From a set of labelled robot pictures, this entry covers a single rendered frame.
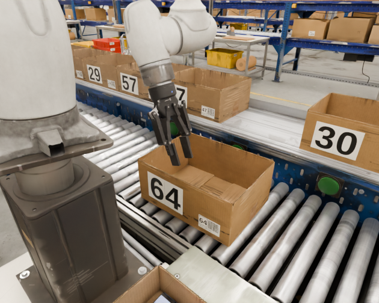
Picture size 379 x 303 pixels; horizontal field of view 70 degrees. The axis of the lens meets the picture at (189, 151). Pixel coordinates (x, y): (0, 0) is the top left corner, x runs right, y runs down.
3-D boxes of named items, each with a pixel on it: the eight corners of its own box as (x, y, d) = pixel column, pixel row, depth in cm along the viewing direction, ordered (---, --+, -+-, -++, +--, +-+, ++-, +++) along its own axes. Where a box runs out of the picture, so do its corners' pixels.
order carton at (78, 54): (59, 74, 219) (54, 52, 211) (91, 67, 239) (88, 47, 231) (86, 82, 197) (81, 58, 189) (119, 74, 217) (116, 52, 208)
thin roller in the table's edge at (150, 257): (103, 218, 94) (157, 266, 77) (108, 215, 95) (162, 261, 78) (104, 222, 94) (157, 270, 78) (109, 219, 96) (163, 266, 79)
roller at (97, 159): (72, 174, 126) (70, 165, 124) (153, 136, 161) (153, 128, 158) (77, 178, 123) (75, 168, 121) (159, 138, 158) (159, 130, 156)
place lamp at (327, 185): (315, 190, 103) (319, 175, 100) (316, 189, 104) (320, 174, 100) (335, 198, 99) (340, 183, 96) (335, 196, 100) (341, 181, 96)
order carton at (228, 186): (140, 197, 104) (135, 159, 95) (187, 165, 124) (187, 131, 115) (229, 247, 83) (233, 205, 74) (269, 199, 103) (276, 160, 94)
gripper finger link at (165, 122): (170, 104, 76) (166, 104, 75) (173, 144, 76) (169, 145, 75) (161, 106, 78) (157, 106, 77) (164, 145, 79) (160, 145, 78)
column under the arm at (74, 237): (59, 350, 58) (9, 243, 42) (16, 277, 74) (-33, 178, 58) (151, 272, 75) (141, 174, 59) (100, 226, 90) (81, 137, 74)
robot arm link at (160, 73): (132, 70, 74) (138, 91, 76) (152, 62, 68) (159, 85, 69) (156, 64, 80) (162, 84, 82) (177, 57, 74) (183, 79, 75)
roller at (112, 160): (79, 179, 123) (77, 169, 120) (161, 139, 157) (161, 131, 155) (85, 183, 120) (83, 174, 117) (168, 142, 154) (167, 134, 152)
